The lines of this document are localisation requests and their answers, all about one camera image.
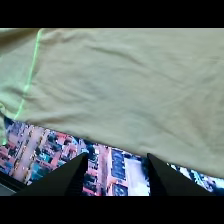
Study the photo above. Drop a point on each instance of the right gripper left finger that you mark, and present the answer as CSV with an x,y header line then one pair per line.
x,y
63,181

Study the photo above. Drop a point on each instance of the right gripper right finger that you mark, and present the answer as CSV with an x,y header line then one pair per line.
x,y
170,183

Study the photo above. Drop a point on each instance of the pale yellow garment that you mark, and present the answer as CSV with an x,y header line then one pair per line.
x,y
126,90

